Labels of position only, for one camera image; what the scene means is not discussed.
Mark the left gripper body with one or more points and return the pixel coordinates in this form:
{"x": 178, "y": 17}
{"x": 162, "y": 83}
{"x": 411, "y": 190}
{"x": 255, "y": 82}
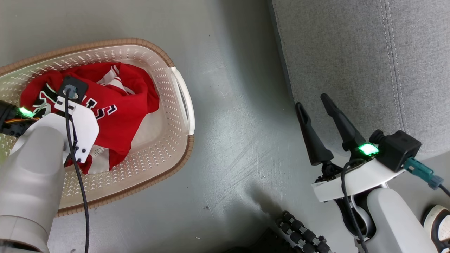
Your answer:
{"x": 82, "y": 130}

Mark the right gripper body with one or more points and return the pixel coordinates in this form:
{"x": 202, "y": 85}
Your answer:
{"x": 362, "y": 179}

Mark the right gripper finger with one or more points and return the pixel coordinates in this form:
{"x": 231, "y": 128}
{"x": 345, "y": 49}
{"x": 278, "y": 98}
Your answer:
{"x": 313, "y": 140}
{"x": 342, "y": 123}

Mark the red sports jersey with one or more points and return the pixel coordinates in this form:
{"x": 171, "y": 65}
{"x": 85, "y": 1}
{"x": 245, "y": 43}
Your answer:
{"x": 119, "y": 123}

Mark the cream laundry basket brown rim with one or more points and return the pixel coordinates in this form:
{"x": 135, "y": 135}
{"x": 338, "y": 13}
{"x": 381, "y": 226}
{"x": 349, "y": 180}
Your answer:
{"x": 158, "y": 158}

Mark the grey fabric sofa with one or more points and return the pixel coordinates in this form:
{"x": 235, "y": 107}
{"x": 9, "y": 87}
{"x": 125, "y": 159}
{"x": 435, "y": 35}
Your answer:
{"x": 351, "y": 52}

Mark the white black sneaker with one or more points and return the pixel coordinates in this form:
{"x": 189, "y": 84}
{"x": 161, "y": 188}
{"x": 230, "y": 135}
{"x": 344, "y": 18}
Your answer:
{"x": 439, "y": 228}

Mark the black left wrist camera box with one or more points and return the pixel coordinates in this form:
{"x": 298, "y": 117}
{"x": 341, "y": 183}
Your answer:
{"x": 75, "y": 86}

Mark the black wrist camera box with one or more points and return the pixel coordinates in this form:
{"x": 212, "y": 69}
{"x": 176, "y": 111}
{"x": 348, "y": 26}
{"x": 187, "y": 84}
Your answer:
{"x": 75, "y": 86}
{"x": 399, "y": 149}

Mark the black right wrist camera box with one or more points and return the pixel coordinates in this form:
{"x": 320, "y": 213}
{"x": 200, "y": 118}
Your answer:
{"x": 399, "y": 149}

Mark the teal right camera connector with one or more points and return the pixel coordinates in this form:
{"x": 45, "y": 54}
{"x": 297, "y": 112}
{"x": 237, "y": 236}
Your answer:
{"x": 422, "y": 172}

